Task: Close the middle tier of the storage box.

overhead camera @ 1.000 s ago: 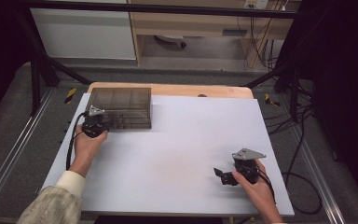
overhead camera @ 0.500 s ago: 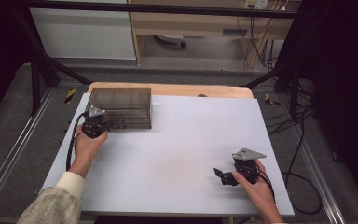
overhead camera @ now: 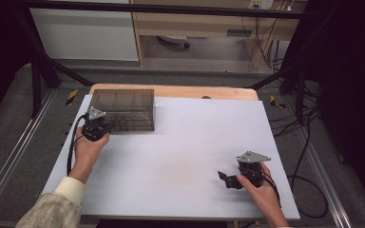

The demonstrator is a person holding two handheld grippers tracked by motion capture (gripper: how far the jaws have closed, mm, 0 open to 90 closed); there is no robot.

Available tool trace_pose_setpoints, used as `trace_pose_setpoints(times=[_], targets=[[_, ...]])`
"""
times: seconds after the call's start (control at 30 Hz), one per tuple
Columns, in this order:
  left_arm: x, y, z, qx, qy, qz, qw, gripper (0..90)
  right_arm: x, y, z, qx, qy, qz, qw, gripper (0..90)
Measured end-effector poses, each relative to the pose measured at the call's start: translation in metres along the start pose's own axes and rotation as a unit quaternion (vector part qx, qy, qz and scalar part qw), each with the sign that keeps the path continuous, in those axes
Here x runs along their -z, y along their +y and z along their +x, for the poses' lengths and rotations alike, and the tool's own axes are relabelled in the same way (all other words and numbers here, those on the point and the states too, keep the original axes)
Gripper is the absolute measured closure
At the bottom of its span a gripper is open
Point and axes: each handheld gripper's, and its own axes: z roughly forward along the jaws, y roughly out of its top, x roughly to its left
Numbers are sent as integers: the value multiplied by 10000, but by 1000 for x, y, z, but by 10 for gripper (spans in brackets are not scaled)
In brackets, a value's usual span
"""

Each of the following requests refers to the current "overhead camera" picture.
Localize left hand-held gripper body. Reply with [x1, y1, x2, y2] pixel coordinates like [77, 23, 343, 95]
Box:
[82, 106, 108, 143]

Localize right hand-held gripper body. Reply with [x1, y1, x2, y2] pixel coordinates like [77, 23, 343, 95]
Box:
[226, 150, 272, 190]

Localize smoky transparent drawer organizer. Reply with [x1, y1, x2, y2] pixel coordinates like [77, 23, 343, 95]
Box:
[89, 88, 156, 133]

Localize person's left hand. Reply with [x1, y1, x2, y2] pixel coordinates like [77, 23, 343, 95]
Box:
[68, 126, 111, 184]

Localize person's right hand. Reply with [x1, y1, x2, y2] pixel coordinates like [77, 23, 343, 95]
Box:
[237, 162, 283, 222]

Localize yellow black tape strip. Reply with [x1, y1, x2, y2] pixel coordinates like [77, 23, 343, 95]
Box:
[65, 88, 79, 106]
[269, 94, 287, 109]

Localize black metal stand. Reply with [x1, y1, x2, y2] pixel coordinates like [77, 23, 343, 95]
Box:
[15, 9, 94, 120]
[250, 56, 308, 124]

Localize wooden table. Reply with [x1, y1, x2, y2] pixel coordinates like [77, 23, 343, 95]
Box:
[88, 83, 259, 102]

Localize white cabinet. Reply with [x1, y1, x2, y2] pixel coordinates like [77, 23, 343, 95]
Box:
[29, 0, 140, 62]

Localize office chair base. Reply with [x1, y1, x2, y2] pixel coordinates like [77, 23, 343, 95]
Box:
[156, 35, 191, 50]

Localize light wooden desk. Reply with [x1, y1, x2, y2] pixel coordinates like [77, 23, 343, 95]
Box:
[129, 0, 308, 69]

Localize white power strip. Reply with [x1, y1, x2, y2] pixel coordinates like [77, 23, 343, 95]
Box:
[248, 0, 275, 10]

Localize right hand-held gripper black cable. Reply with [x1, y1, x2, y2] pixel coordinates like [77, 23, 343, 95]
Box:
[250, 169, 282, 208]

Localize hand-held gripper black cable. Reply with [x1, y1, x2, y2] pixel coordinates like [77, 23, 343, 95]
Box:
[250, 169, 282, 208]
[66, 113, 91, 177]

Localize left hand-held gripper black cable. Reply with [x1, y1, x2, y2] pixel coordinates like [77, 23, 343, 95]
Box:
[66, 113, 91, 177]

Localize aluminium floor rail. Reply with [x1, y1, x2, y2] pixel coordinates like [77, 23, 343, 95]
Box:
[298, 126, 353, 228]
[0, 89, 55, 217]

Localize tangled black floor cables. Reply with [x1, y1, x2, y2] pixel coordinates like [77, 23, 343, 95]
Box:
[267, 91, 322, 139]

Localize looped black floor cable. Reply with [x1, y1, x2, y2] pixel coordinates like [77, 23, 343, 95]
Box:
[288, 175, 330, 219]

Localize black metal frame bar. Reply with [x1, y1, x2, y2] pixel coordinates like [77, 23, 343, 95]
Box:
[15, 0, 308, 20]

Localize hanging black cable bundle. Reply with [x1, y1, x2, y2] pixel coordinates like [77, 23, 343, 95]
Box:
[240, 0, 294, 72]

